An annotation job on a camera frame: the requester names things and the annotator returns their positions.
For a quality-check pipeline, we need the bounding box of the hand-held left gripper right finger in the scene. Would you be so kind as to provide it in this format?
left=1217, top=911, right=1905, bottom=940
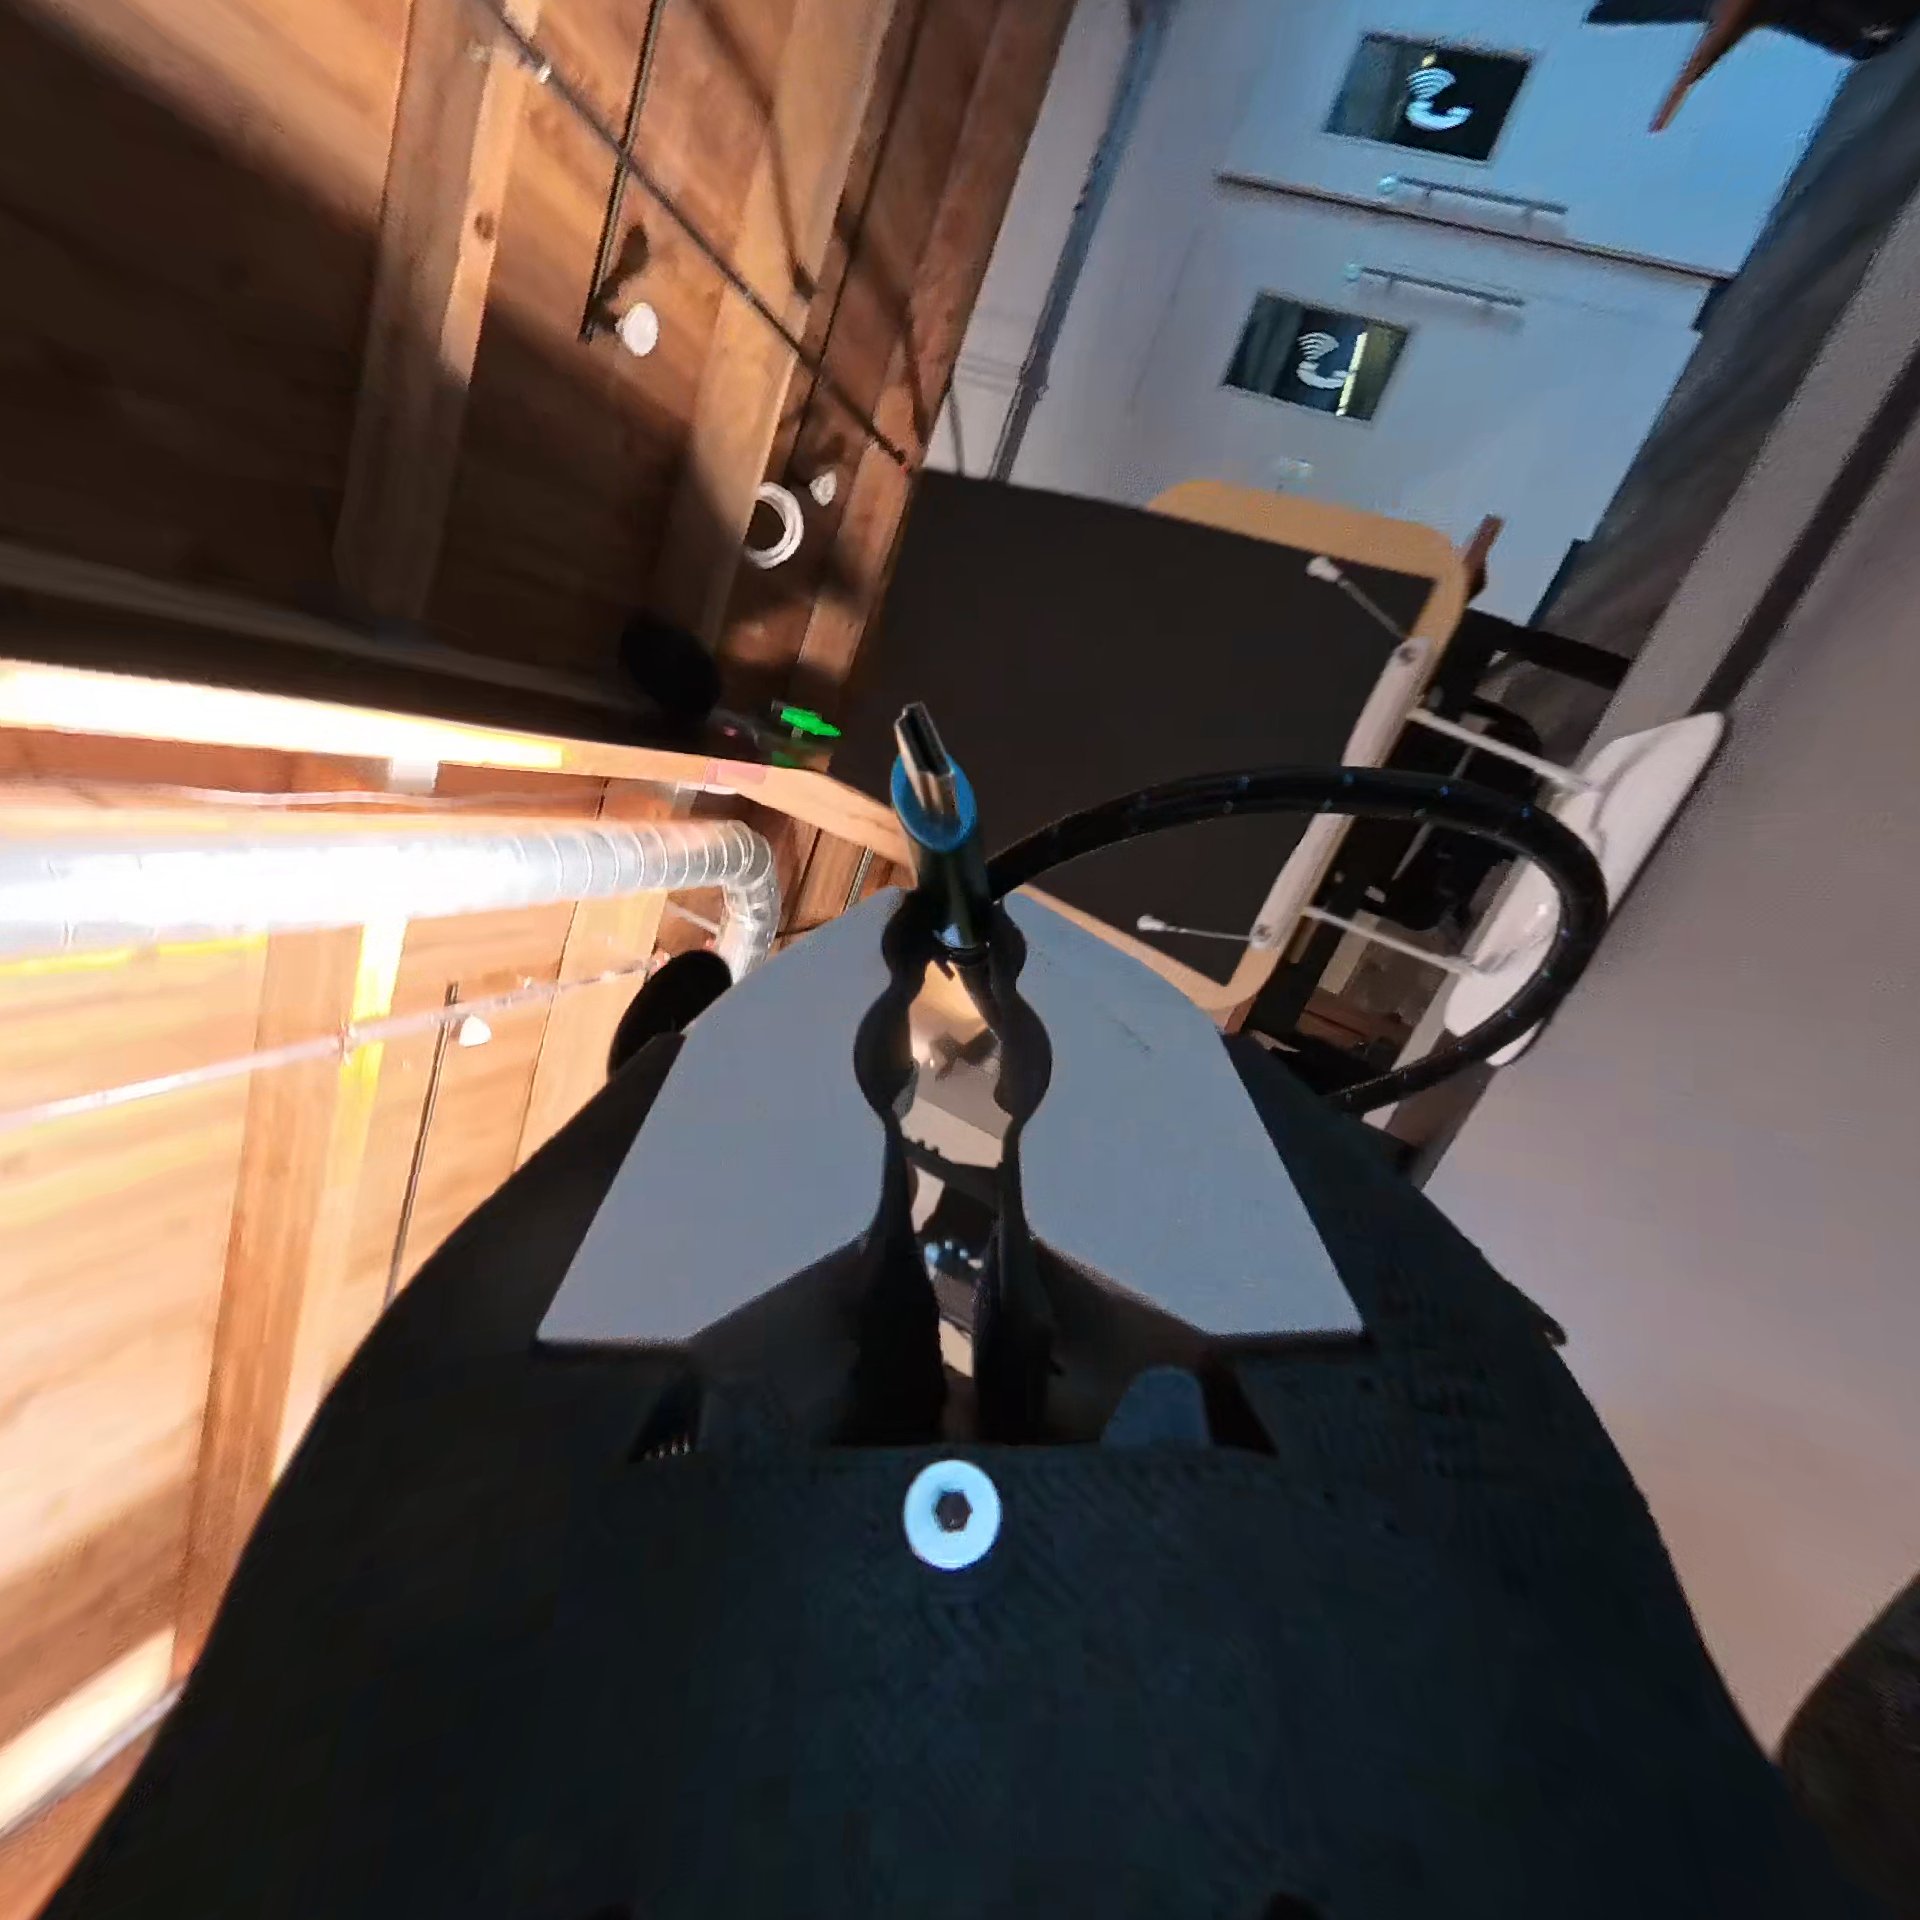
left=997, top=892, right=1365, bottom=1343

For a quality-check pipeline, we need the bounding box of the metal cabinet handle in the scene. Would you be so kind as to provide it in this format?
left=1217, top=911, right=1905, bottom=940
left=1344, top=262, right=1526, bottom=310
left=1377, top=173, right=1571, bottom=221

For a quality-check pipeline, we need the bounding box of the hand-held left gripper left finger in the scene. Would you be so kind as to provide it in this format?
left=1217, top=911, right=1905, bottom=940
left=538, top=885, right=916, bottom=1349

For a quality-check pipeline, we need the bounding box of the black round object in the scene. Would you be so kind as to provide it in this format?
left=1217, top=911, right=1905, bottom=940
left=614, top=613, right=723, bottom=714

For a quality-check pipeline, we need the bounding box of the plywood chair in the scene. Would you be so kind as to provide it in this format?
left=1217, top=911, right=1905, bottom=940
left=1147, top=479, right=1506, bottom=1037

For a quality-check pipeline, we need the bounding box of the silver flexible duct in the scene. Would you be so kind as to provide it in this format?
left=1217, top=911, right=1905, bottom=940
left=0, top=816, right=781, bottom=975

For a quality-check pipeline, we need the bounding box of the black braided hdmi cable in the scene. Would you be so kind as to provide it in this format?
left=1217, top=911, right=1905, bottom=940
left=890, top=701, right=1610, bottom=1119

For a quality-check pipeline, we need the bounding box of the white round stool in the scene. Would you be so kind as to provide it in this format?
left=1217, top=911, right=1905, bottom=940
left=1442, top=711, right=1731, bottom=1069

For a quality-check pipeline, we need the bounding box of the black printed marker tag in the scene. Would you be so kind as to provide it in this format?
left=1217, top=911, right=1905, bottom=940
left=1324, top=31, right=1534, bottom=165
left=1221, top=289, right=1411, bottom=422

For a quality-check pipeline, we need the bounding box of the black flat panel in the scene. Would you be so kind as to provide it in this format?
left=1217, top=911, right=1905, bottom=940
left=830, top=469, right=1442, bottom=961

